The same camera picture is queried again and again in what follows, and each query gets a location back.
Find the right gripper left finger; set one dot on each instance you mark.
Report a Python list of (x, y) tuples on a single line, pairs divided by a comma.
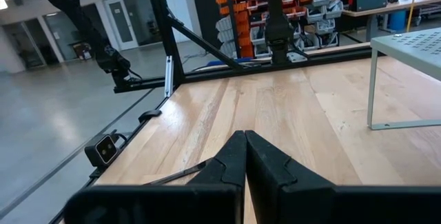
[(172, 205)]

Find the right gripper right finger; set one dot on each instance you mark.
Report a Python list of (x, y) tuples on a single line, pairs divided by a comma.
[(310, 205)]

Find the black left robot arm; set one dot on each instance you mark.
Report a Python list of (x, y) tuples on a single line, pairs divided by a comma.
[(278, 27)]

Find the pale green perforated riser table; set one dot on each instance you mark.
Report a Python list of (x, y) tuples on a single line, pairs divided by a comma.
[(413, 48)]

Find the black shelf with orange bins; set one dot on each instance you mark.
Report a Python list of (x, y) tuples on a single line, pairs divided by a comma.
[(241, 17)]

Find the blue barrel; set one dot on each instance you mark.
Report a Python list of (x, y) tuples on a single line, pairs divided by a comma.
[(397, 20)]

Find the wooden workbench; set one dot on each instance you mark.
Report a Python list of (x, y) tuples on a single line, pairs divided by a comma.
[(396, 5)]

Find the black table-level camera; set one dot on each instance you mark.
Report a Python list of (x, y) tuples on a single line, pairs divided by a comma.
[(103, 150)]

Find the black clamp bracket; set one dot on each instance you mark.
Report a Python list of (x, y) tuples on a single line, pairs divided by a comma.
[(150, 115)]

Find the silver aluminium bracket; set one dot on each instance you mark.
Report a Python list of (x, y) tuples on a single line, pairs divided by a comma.
[(169, 76)]

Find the black aluminium frame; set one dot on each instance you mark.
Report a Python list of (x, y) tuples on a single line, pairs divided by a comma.
[(162, 17)]

